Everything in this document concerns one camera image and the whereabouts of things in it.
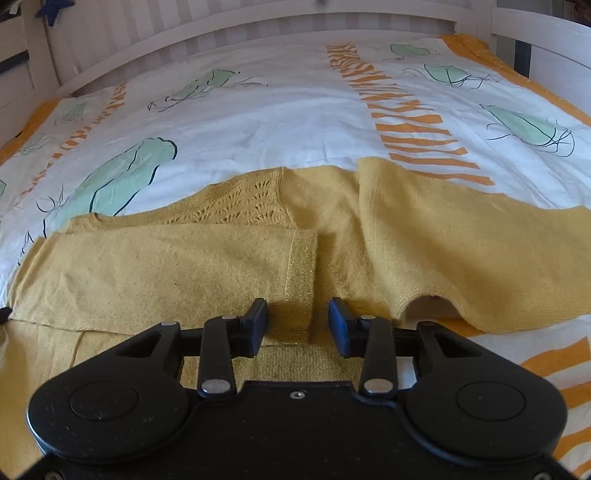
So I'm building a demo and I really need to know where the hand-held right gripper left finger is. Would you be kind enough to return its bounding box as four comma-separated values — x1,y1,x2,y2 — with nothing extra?
115,298,269,398

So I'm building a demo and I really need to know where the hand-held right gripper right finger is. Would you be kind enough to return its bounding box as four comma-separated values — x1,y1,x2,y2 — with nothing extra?
327,296,481,400

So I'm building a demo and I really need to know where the yellow knit sweater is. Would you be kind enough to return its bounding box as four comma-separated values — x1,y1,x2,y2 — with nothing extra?
0,167,591,393

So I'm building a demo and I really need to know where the white printed bed blanket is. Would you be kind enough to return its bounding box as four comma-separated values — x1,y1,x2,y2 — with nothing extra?
0,34,591,462

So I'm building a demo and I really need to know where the blue star decoration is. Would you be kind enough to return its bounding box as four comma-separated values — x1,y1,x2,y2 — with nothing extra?
36,0,75,26

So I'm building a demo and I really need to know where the white wooden bed frame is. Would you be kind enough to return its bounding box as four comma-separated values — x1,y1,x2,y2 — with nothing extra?
0,0,591,153

